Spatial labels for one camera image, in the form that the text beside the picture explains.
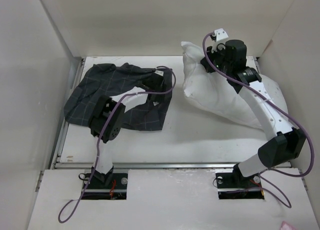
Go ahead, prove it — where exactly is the dark grey checked pillowcase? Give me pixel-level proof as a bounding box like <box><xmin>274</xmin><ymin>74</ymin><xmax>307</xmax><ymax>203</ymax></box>
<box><xmin>69</xmin><ymin>63</ymin><xmax>172</xmax><ymax>131</ymax></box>

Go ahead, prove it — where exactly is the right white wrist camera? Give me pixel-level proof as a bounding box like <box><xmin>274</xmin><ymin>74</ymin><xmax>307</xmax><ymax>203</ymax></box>
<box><xmin>211</xmin><ymin>28</ymin><xmax>229</xmax><ymax>53</ymax></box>

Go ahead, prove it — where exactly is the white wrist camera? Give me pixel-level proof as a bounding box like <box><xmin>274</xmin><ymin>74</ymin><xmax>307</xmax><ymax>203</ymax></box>
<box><xmin>211</xmin><ymin>28</ymin><xmax>229</xmax><ymax>53</ymax></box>
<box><xmin>154</xmin><ymin>70</ymin><xmax>165</xmax><ymax>77</ymax></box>

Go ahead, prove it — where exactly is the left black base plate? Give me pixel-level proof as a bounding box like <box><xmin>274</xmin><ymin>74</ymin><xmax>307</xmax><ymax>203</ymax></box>
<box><xmin>81</xmin><ymin>172</ymin><xmax>128</xmax><ymax>200</ymax></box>

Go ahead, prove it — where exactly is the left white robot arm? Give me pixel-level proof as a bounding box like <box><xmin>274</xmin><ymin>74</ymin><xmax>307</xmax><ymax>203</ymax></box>
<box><xmin>84</xmin><ymin>66</ymin><xmax>176</xmax><ymax>189</ymax></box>

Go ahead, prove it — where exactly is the aluminium right rail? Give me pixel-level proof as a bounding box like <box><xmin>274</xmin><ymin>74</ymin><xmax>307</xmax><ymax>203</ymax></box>
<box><xmin>253</xmin><ymin>57</ymin><xmax>260</xmax><ymax>72</ymax></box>

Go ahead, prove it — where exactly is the aluminium front rail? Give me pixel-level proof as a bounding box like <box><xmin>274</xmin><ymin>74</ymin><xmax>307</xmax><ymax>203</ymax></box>
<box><xmin>53</xmin><ymin>161</ymin><xmax>292</xmax><ymax>170</ymax></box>

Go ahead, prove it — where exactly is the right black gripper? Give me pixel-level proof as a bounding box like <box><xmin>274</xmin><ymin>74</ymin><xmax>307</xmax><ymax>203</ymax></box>
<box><xmin>201</xmin><ymin>44</ymin><xmax>233</xmax><ymax>75</ymax></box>

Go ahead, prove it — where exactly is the pink object at corner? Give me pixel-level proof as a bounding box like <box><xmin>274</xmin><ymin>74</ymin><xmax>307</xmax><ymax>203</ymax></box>
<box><xmin>280</xmin><ymin>221</ymin><xmax>297</xmax><ymax>230</ymax></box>

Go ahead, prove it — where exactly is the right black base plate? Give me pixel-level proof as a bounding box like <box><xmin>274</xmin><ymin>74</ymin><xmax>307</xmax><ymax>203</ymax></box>
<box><xmin>212</xmin><ymin>171</ymin><xmax>265</xmax><ymax>200</ymax></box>

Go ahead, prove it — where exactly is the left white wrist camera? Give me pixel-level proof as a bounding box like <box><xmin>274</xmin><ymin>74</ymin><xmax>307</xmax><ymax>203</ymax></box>
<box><xmin>154</xmin><ymin>70</ymin><xmax>165</xmax><ymax>77</ymax></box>

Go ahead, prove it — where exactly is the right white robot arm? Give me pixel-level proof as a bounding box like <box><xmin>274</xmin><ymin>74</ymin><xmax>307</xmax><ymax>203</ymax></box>
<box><xmin>201</xmin><ymin>37</ymin><xmax>306</xmax><ymax>187</ymax></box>

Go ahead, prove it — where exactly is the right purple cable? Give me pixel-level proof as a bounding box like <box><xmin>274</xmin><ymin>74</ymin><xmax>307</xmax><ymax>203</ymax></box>
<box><xmin>201</xmin><ymin>31</ymin><xmax>315</xmax><ymax>209</ymax></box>

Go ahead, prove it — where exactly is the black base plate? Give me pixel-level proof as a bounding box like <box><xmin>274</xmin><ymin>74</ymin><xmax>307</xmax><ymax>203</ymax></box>
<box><xmin>212</xmin><ymin>171</ymin><xmax>265</xmax><ymax>200</ymax></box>
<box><xmin>81</xmin><ymin>172</ymin><xmax>128</xmax><ymax>200</ymax></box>

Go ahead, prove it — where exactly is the white pillow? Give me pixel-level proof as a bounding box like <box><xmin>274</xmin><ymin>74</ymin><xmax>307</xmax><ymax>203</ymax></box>
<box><xmin>180</xmin><ymin>41</ymin><xmax>289</xmax><ymax>129</ymax></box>

